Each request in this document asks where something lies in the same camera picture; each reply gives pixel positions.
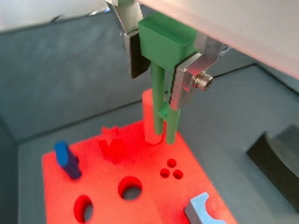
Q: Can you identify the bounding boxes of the black curved fixture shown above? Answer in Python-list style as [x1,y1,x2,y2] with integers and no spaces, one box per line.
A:
[248,125,299,213]

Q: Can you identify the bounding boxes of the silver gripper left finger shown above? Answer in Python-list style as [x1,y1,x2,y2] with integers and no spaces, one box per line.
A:
[106,0,150,79]

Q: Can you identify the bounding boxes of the red star peg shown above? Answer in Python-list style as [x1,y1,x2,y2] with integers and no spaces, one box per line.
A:
[98,126,127,164]

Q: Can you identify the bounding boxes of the dark blue rounded peg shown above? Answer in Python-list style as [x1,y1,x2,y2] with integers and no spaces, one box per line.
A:
[54,141,82,179]

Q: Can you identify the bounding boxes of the red peg board block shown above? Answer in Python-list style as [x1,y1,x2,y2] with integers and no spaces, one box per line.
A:
[42,122,238,224]

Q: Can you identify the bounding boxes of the light blue notched peg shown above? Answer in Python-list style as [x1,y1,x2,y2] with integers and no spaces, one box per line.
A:
[185,192,228,224]

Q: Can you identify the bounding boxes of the tall red hexagonal peg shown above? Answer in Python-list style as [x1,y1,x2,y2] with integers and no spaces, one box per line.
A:
[143,89,163,145]

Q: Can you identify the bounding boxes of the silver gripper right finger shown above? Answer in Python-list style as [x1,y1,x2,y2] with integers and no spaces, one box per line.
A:
[170,32,232,111]

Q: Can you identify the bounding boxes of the green three prong object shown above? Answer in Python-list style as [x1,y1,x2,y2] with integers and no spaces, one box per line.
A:
[138,13,197,144]

